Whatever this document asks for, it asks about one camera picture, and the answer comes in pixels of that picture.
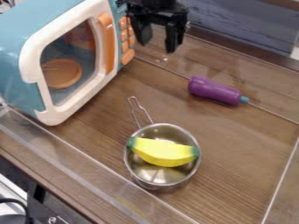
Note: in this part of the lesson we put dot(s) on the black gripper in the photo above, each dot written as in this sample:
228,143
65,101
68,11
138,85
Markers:
162,12

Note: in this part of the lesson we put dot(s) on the clear acrylic barrier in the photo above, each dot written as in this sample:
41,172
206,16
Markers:
96,191

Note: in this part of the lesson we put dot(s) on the yellow toy banana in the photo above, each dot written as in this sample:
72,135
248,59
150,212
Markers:
162,153

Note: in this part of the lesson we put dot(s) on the silver pot with handle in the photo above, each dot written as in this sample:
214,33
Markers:
153,177

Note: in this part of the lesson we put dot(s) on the blue toy microwave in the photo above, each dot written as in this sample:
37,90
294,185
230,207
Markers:
64,48

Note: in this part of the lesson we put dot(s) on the purple toy eggplant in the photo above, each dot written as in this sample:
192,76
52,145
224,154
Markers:
205,88

